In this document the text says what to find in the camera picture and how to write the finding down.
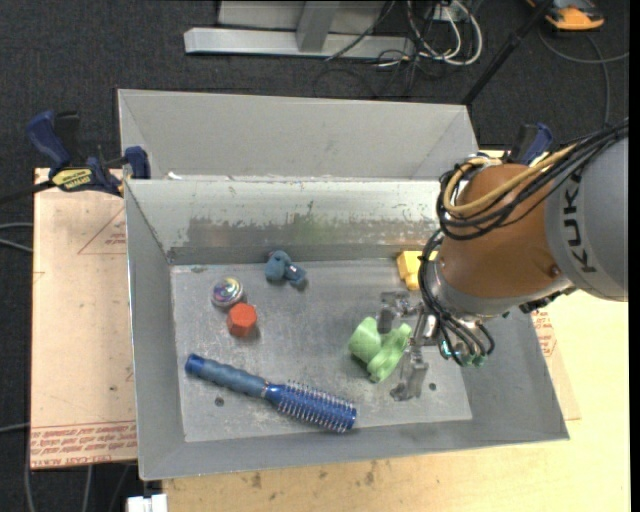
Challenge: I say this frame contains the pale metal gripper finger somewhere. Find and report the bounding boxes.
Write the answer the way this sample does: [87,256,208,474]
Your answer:
[376,291,422,335]
[389,345,431,402]

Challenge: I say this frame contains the yellow plastic toy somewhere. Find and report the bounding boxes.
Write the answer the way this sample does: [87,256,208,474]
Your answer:
[395,249,439,292]

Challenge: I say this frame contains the green toy figure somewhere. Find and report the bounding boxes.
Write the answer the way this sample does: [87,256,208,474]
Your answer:
[347,316,414,384]

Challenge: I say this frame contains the grey metal bin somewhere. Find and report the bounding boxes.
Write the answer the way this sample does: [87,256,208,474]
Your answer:
[117,88,571,482]

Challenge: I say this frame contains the blue toy animal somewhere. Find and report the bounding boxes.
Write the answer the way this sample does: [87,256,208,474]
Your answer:
[263,249,309,289]

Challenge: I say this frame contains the blue hairbrush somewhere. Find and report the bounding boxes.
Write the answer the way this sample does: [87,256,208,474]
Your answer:
[184,353,359,434]

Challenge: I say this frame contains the red octagonal block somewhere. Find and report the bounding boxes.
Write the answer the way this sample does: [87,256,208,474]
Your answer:
[225,301,260,339]

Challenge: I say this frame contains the iridescent shiny spinning top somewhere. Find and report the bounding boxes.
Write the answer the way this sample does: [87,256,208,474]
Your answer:
[209,275,246,309]

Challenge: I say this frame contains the brown cardboard board red print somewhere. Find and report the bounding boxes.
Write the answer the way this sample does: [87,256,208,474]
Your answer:
[29,167,583,471]

